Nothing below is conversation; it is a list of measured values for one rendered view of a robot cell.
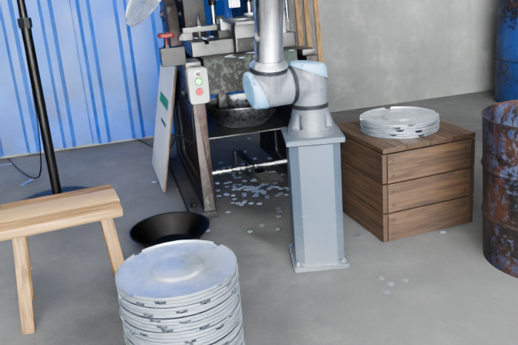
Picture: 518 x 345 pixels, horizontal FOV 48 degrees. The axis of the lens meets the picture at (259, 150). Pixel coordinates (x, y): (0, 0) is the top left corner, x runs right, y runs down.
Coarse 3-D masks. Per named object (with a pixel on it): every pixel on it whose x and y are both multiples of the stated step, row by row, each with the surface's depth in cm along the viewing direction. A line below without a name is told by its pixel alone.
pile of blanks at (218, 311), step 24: (216, 288) 131; (120, 312) 140; (144, 312) 129; (168, 312) 127; (192, 312) 128; (216, 312) 131; (240, 312) 143; (144, 336) 133; (168, 336) 130; (192, 336) 130; (216, 336) 133; (240, 336) 142
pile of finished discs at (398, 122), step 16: (368, 112) 230; (384, 112) 228; (400, 112) 223; (416, 112) 224; (432, 112) 222; (368, 128) 215; (384, 128) 209; (400, 128) 208; (416, 128) 210; (432, 128) 210
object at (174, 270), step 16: (192, 240) 154; (160, 256) 147; (176, 256) 145; (192, 256) 144; (208, 256) 145; (224, 256) 144; (128, 272) 141; (144, 272) 140; (160, 272) 138; (176, 272) 138; (192, 272) 137; (208, 272) 138; (224, 272) 137; (128, 288) 133; (144, 288) 133; (160, 288) 132; (176, 288) 131; (192, 288) 131; (208, 288) 129
